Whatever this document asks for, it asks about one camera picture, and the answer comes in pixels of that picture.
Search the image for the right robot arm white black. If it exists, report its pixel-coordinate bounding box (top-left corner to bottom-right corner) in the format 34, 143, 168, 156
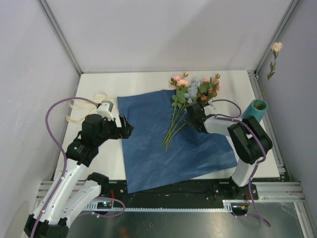
185, 102, 273, 199

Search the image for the cream printed ribbon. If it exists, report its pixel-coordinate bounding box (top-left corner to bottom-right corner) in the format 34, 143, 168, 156
66, 92, 108, 124

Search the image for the aluminium frame post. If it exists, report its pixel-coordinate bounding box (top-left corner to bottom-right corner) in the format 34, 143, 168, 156
254, 0, 302, 75
37, 0, 83, 76

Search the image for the pale blue flower stem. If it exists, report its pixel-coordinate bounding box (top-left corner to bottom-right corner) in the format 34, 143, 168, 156
160, 77, 202, 147

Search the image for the teal cylindrical vase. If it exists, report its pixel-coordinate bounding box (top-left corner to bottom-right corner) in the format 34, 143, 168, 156
242, 99, 267, 122

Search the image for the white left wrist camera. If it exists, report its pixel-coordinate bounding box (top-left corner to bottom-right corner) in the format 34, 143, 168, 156
97, 101, 114, 121

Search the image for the blue flower bouquet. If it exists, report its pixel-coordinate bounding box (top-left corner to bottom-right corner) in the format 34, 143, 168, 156
117, 90, 237, 193

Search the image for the aluminium frame left post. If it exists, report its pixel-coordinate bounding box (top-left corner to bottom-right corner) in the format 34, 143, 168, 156
37, 0, 83, 76

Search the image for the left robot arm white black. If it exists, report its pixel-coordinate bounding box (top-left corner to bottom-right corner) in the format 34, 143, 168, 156
24, 114, 134, 238

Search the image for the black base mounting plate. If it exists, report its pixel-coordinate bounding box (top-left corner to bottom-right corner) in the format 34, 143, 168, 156
108, 179, 259, 208

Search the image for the pink rose spray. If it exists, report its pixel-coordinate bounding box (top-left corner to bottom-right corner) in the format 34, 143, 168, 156
186, 73, 220, 92
163, 72, 190, 143

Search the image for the cream single rose stem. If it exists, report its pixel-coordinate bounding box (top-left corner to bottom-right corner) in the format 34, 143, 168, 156
253, 42, 283, 110

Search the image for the orange rose spray stem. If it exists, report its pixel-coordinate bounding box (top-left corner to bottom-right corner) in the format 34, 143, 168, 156
161, 87, 219, 152

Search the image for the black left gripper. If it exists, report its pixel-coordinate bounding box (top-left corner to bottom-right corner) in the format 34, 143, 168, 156
95, 114, 133, 146

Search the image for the aluminium frame right post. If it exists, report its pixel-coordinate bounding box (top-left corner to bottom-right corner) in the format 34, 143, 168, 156
254, 0, 302, 75

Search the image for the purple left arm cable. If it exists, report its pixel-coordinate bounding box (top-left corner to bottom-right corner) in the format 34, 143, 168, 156
29, 97, 126, 238

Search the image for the white slotted cable duct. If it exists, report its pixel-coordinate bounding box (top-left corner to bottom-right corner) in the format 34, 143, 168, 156
83, 200, 248, 216

